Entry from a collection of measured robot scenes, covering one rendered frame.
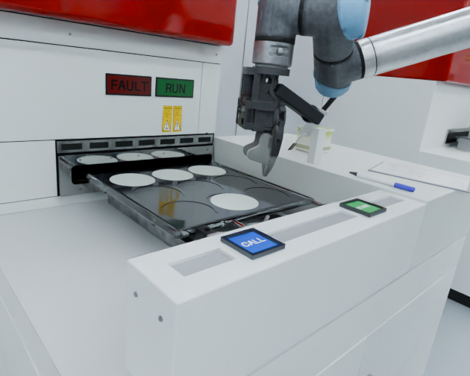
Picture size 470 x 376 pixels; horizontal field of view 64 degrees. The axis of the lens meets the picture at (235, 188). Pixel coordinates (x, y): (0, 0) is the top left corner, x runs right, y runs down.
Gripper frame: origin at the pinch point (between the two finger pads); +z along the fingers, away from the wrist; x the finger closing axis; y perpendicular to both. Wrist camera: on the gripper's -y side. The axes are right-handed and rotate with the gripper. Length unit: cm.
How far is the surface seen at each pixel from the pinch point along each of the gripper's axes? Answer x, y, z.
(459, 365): -40, -115, 97
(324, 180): -4.0, -14.8, 3.0
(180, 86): -31.7, 16.6, -13.3
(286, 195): -5.5, -6.8, 7.1
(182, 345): 42.9, 20.4, 5.9
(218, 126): -232, -30, 25
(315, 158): -9.4, -14.3, -0.9
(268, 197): -3.6, -1.9, 7.1
